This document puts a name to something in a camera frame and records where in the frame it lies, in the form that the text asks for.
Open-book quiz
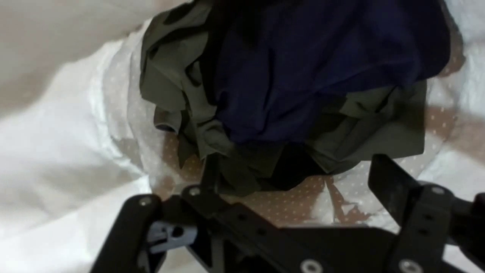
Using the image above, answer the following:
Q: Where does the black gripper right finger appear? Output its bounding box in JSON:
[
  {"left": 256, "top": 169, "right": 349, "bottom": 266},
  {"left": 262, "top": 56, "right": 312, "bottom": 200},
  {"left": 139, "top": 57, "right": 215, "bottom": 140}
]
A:
[{"left": 368, "top": 153, "right": 485, "bottom": 273}]

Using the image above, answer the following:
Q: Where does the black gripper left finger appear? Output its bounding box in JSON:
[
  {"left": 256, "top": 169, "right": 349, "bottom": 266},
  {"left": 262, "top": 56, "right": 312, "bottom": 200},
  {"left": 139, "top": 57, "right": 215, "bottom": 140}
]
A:
[{"left": 89, "top": 153, "right": 305, "bottom": 273}]

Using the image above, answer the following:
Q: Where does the navy blue cloth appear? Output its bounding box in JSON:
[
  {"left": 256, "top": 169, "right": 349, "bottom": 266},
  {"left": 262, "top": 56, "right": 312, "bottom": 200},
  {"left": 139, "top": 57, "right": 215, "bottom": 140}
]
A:
[{"left": 209, "top": 0, "right": 452, "bottom": 147}]

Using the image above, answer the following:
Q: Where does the pink dotted carrier bag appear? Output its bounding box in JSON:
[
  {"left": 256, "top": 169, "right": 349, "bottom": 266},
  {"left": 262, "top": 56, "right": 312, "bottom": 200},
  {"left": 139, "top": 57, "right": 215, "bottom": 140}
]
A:
[{"left": 0, "top": 0, "right": 485, "bottom": 273}]

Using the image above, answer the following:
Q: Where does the olive green cloth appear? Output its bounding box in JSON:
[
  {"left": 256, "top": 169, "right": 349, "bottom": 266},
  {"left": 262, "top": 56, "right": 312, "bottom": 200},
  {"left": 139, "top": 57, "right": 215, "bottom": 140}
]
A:
[{"left": 139, "top": 0, "right": 430, "bottom": 197}]

